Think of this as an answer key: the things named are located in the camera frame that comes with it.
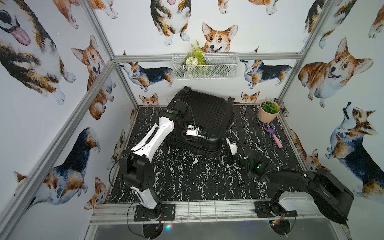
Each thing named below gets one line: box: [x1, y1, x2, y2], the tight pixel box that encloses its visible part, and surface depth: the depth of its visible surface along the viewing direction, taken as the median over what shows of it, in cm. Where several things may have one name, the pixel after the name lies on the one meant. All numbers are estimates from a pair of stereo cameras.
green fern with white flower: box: [185, 40, 207, 67], surface depth 85 cm
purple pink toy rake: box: [262, 122, 283, 149], surface depth 109 cm
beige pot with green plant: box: [258, 100, 281, 123], surface depth 106 cm
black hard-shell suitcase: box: [165, 86, 235, 158], surface depth 86 cm
